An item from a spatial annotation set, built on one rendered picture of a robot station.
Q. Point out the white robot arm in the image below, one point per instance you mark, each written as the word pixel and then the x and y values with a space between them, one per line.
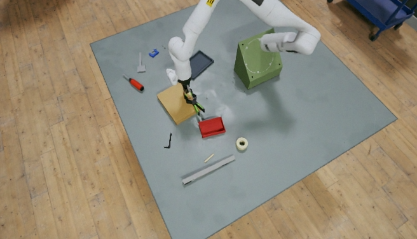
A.
pixel 271 12

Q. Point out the tan wooden board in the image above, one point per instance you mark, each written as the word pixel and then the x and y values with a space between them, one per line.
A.
pixel 173 101

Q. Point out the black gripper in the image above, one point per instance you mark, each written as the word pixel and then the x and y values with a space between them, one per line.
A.
pixel 185 84

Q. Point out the red-handled screwdriver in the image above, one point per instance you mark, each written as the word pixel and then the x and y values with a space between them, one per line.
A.
pixel 135 83

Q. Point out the red rectangular tray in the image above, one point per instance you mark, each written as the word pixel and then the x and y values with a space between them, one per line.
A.
pixel 211 127

